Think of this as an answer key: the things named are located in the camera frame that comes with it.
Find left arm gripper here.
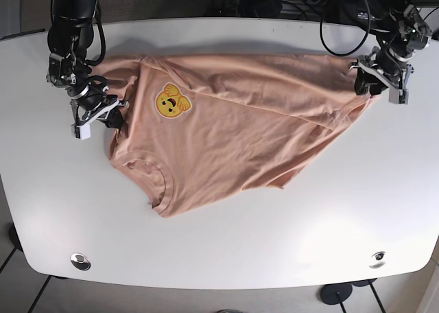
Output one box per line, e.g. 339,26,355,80
349,48,414,96

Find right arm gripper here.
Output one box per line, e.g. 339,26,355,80
70,93,129,129

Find peach pink T-shirt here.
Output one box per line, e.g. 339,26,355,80
93,54,374,218

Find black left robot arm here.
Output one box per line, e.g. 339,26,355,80
320,0,432,104

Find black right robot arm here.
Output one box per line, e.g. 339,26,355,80
47,0,127,137

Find left metal table grommet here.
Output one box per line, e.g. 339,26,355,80
70,253,91,271

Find metal table grommet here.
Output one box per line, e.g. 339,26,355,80
70,253,91,271
368,251,387,269

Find right metal table grommet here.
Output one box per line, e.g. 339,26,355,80
368,251,387,269

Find black round stand base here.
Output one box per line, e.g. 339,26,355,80
319,283,353,305

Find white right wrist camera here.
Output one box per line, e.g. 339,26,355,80
71,124,91,140

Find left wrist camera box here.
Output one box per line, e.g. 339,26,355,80
388,87,409,104

